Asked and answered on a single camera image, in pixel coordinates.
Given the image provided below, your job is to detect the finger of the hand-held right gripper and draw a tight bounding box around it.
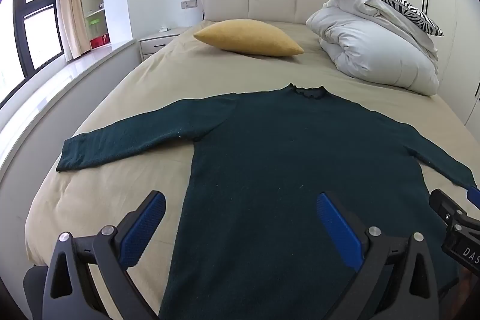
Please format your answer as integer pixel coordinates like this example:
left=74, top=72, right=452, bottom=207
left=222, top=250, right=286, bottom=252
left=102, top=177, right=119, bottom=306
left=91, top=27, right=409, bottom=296
left=466, top=186, right=480, bottom=211
left=428, top=189, right=480, bottom=231

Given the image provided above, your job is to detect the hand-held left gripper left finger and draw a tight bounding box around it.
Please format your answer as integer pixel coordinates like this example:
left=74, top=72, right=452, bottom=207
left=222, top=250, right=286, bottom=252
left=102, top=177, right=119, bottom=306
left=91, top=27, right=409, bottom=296
left=42, top=190, right=167, bottom=320

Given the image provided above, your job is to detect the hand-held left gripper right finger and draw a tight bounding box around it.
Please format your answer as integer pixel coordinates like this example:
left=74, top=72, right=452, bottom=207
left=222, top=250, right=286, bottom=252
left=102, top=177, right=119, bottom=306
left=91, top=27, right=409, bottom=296
left=316, top=192, right=439, bottom=320

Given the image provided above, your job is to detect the dark green sweater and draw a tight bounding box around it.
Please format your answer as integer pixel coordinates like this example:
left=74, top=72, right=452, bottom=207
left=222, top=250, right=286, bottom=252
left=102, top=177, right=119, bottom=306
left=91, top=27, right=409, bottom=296
left=56, top=83, right=480, bottom=320

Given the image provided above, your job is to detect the bed with beige sheet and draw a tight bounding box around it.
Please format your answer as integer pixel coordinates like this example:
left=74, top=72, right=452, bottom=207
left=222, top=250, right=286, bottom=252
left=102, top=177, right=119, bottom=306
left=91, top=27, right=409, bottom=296
left=24, top=19, right=469, bottom=320

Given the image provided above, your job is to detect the white window ledge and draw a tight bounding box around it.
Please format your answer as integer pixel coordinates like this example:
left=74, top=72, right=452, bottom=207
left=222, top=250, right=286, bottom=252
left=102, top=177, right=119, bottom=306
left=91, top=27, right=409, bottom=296
left=0, top=39, right=142, bottom=186

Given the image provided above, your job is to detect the white duvet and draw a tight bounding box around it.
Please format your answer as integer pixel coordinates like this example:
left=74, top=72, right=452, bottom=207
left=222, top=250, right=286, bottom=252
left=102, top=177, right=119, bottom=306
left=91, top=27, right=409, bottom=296
left=305, top=0, right=440, bottom=96

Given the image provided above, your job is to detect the white nightstand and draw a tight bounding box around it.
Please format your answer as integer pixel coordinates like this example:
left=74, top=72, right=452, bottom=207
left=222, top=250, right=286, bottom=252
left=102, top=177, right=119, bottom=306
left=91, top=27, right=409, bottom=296
left=139, top=27, right=192, bottom=61

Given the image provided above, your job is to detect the red box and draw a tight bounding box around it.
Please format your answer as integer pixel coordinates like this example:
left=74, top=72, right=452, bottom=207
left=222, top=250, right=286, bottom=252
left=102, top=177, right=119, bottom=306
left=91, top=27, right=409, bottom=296
left=90, top=34, right=110, bottom=50

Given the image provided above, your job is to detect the yellow pillow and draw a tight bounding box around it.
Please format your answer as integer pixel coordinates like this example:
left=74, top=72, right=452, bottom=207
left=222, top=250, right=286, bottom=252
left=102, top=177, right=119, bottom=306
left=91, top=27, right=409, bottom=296
left=193, top=19, right=305, bottom=57

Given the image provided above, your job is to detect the black framed window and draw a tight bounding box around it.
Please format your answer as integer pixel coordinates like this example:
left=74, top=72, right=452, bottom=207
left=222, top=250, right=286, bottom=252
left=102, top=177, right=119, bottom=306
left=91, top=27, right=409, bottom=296
left=0, top=0, right=64, bottom=107

